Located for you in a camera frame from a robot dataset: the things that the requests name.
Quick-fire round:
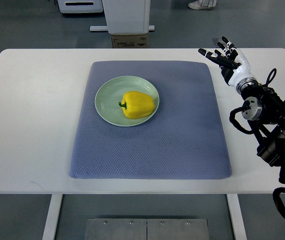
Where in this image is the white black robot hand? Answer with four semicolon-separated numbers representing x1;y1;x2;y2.
198;36;257;92

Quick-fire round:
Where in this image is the yellow bell pepper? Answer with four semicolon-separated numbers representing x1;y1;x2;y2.
118;91;155;120

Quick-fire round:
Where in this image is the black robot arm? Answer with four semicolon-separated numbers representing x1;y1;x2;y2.
229;68;285;185

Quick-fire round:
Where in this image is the grey floor plate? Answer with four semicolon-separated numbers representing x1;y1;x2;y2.
212;37;225;46

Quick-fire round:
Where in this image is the light green plate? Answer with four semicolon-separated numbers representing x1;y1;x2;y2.
95;75;160;127

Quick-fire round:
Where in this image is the striped trouser leg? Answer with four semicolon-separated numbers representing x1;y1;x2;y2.
199;0;217;9

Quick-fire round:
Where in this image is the white sneaker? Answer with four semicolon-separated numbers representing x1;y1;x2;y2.
188;0;212;10

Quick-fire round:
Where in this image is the blue quilted mat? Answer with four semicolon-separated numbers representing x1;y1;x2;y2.
69;60;232;180

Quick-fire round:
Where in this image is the cardboard box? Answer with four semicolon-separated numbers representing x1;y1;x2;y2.
111;34;148;49

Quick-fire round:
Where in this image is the right white table leg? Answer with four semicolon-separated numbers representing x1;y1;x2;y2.
226;193;247;240

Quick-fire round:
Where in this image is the white table leg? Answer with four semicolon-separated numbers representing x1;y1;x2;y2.
226;193;247;240
42;193;63;240

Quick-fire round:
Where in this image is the white cabinet with slot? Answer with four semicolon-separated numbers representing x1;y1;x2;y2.
57;0;104;14

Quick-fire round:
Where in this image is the left white table leg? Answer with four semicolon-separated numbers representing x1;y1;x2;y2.
42;193;63;240

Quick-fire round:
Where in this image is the white pedestal base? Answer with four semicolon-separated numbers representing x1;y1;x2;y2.
89;0;155;35

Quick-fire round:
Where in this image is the metal base plate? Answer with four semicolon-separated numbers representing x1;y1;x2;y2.
84;218;210;240

